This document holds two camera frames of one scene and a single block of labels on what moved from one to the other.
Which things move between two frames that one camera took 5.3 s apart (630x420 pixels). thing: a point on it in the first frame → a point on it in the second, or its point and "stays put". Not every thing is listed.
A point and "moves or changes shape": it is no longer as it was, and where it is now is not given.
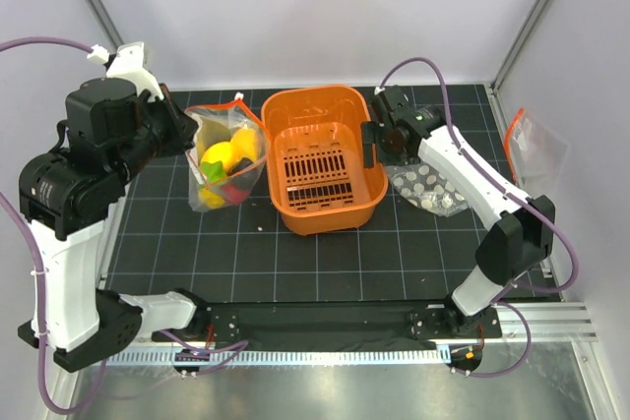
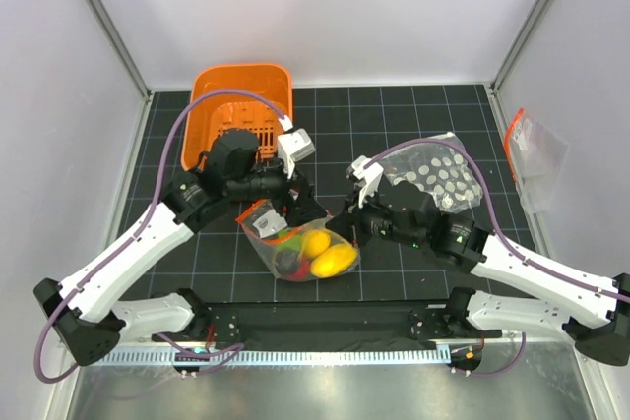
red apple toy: (233, 194) moves or changes shape
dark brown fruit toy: (241, 164) moves or changes shape
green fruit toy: (214, 171) moves or changes shape
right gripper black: (371, 133) → (349, 224)
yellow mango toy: (244, 144) moves or changes shape
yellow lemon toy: (220, 151) moves or changes shape
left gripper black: (182, 126) → (294, 210)
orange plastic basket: (317, 179) → (238, 112)
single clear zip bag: (225, 161) → (306, 252)
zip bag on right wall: (537, 155) stays put
